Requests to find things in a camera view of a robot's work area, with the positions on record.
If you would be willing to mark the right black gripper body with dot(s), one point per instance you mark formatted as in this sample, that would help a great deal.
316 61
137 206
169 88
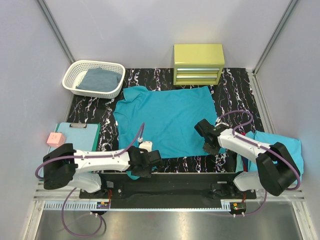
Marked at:
213 149

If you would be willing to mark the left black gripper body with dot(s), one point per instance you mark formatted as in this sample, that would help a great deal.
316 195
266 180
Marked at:
152 161

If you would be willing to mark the teal t shirt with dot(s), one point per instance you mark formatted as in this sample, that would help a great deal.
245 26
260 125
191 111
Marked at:
169 118

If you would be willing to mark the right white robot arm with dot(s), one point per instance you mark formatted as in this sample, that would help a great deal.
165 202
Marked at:
276 170

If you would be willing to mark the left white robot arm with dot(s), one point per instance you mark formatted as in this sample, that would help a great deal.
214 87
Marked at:
66 166

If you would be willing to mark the dark blue t shirt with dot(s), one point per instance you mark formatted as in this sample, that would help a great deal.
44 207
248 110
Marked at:
245 163

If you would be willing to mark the green cutting mat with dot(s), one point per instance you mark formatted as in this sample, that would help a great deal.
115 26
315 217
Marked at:
83 136

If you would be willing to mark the light blue clipboard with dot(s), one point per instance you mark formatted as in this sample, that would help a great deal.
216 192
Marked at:
83 136

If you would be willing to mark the yellow-green drawer cabinet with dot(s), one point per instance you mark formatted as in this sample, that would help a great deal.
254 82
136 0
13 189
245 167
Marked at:
198 64

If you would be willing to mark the light blue t shirt pile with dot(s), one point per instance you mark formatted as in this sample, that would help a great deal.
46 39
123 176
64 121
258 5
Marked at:
293 146

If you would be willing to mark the pink cube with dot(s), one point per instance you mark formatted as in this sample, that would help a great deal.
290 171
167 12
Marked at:
55 139

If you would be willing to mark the folded grey-blue t shirt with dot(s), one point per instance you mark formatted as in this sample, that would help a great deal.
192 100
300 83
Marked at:
100 80

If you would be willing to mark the white plastic laundry basket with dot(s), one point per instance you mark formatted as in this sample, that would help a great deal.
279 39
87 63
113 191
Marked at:
77 71

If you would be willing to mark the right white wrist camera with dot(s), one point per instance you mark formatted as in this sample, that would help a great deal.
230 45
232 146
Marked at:
220 124

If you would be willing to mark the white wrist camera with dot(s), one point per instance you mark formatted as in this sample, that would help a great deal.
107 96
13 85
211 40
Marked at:
220 124
145 145

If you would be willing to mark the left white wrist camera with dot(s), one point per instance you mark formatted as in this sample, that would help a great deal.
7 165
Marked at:
145 145

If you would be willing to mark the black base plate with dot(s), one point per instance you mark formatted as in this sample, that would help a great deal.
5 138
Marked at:
165 191

